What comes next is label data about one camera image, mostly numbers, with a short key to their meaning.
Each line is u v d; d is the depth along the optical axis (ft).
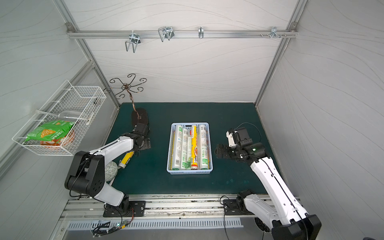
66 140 1.88
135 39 2.57
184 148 2.98
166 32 2.48
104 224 2.35
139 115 3.54
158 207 2.46
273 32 2.51
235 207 2.41
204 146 2.90
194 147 2.89
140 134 2.39
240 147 1.80
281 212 1.27
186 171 2.69
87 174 1.46
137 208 2.42
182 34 2.68
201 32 2.38
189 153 2.90
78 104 2.57
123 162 2.82
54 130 1.80
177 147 2.86
